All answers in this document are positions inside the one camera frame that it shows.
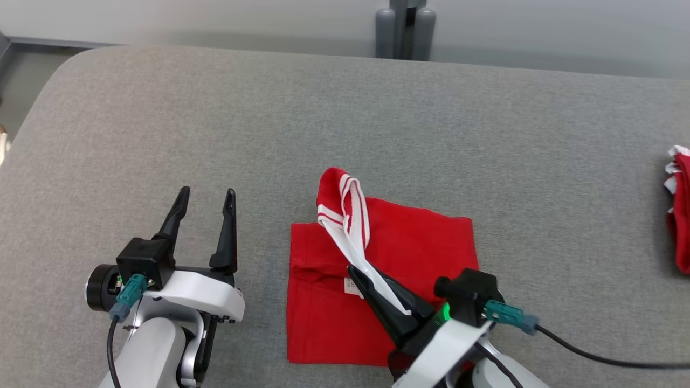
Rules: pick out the small beige object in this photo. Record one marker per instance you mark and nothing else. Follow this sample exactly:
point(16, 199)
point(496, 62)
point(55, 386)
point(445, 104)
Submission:
point(3, 145)

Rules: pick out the grey metal partition post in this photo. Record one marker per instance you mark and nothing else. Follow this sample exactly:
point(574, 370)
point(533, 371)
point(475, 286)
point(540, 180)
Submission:
point(404, 27)

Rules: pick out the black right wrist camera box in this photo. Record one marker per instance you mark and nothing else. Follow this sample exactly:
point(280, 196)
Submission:
point(471, 293)

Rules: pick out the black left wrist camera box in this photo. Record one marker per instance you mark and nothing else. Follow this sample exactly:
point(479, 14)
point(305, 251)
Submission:
point(144, 258)

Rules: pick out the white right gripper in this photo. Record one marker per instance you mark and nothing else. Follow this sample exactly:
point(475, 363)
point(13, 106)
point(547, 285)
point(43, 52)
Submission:
point(442, 350)

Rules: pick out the red Bulls jersey shirt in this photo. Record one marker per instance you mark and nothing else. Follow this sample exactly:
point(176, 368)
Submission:
point(420, 242)

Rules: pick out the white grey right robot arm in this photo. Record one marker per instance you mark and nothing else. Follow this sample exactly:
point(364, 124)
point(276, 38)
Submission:
point(512, 374)

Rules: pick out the grey cylindrical post foot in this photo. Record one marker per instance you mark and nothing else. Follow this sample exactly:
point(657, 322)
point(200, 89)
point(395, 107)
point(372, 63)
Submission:
point(385, 35)
point(425, 35)

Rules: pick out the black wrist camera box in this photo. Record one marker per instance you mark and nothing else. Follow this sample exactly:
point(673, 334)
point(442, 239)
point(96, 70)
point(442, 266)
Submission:
point(144, 258)
point(471, 293)

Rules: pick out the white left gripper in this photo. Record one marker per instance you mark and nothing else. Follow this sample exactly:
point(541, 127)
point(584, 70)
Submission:
point(205, 293)

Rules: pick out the red shorts with white trim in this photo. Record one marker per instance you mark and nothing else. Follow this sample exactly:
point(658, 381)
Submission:
point(680, 215)

